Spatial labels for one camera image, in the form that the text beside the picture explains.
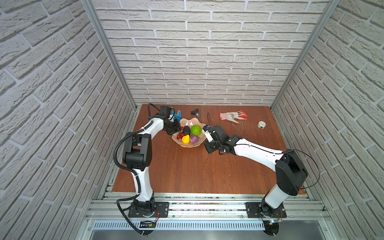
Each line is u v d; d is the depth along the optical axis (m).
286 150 0.48
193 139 0.95
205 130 0.79
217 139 0.66
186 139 0.94
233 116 1.14
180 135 0.96
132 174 0.55
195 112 1.14
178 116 1.13
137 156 0.52
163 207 0.74
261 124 1.07
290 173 0.45
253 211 0.74
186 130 0.99
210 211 0.76
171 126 0.86
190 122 1.06
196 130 0.97
